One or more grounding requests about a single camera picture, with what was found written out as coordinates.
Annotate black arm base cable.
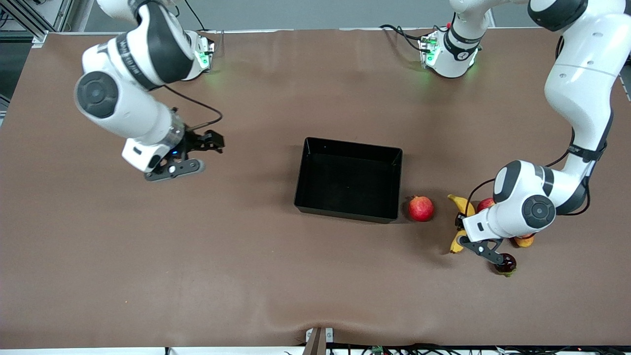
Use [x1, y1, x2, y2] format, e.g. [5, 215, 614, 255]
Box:
[379, 24, 427, 52]
[185, 0, 208, 31]

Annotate black left arm base cable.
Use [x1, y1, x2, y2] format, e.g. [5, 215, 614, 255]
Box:
[379, 24, 427, 52]

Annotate black right arm base cable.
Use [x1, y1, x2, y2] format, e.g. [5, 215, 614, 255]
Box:
[185, 0, 208, 31]

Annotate dark purple mangosteen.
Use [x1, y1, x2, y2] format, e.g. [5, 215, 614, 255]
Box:
[494, 253, 518, 278]

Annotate aluminium frame strut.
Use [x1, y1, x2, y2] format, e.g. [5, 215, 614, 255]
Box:
[0, 0, 74, 47]

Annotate yellow banana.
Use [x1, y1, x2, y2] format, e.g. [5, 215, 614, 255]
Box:
[447, 194, 476, 254]

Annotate red pomegranate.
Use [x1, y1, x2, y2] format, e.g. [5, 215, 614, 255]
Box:
[407, 195, 435, 222]

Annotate brown table cover mat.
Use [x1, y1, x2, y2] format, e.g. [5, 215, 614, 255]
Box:
[0, 27, 631, 349]

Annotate black plastic box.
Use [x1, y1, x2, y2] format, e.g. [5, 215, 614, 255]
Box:
[294, 137, 403, 224]

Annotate metal camera post bracket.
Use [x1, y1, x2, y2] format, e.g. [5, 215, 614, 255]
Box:
[305, 327, 335, 355]

